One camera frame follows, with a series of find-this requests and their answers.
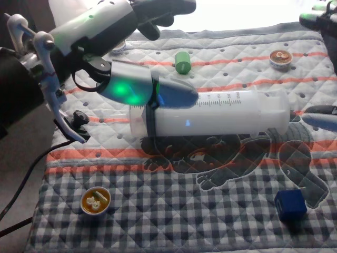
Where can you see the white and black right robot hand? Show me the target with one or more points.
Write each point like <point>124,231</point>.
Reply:
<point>330,39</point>

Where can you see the large white plastic syringe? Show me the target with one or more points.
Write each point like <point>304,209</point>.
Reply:
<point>216,118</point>

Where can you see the toy bowl with egg noodles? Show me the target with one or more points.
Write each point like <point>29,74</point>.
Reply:
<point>280,59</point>

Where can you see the green toy cylinder block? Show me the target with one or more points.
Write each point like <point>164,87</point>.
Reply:
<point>182,63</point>

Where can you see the blue toy cube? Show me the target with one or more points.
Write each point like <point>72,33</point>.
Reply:
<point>291,205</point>

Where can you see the small blue and white bowl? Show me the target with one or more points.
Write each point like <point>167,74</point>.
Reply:
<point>119,48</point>

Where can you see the grey quilt with printed bear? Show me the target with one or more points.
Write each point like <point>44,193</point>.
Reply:
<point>184,210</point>

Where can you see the toy bowl with orange soup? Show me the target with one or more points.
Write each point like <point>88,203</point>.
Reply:
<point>95,201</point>

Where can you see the black clamp mount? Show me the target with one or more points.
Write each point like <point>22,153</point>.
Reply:
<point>80,117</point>

